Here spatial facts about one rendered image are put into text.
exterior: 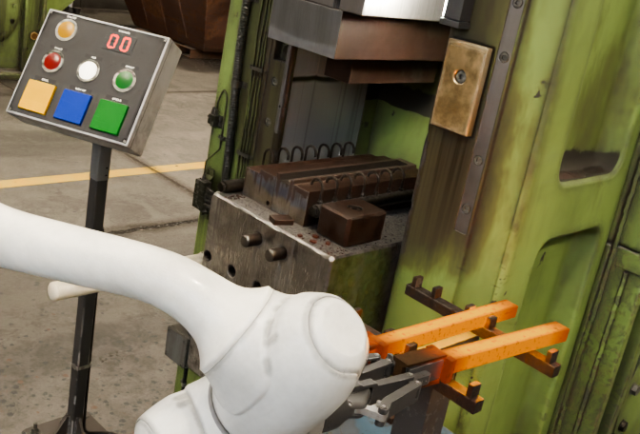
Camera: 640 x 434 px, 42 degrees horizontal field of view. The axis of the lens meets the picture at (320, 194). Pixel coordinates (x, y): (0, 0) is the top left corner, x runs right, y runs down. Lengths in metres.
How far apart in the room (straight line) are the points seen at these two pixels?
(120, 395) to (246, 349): 2.03
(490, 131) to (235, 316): 0.92
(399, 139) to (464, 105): 0.58
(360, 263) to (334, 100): 0.54
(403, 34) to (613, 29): 0.42
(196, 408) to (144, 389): 1.95
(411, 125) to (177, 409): 1.39
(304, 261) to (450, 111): 0.41
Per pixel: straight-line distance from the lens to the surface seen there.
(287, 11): 1.74
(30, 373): 2.86
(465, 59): 1.59
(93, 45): 2.08
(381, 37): 1.73
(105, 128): 1.97
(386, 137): 2.18
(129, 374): 2.88
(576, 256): 1.96
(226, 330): 0.76
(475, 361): 1.21
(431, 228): 1.69
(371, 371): 1.08
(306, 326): 0.73
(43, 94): 2.08
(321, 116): 2.06
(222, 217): 1.83
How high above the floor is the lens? 1.52
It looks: 18 degrees down
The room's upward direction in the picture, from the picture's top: 11 degrees clockwise
